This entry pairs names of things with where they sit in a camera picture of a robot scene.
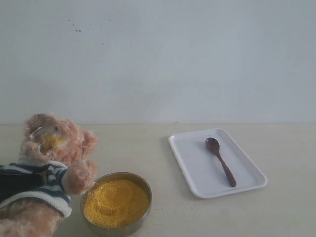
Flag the white plastic tray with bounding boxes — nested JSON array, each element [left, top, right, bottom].
[[168, 128, 268, 199]]

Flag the yellow millet grains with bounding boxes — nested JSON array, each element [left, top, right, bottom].
[[83, 179, 149, 229]]

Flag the tan teddy bear striped sweater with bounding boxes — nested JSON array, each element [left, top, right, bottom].
[[0, 113, 98, 237]]

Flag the dark wooden spoon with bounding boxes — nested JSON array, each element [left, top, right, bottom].
[[205, 137, 237, 188]]

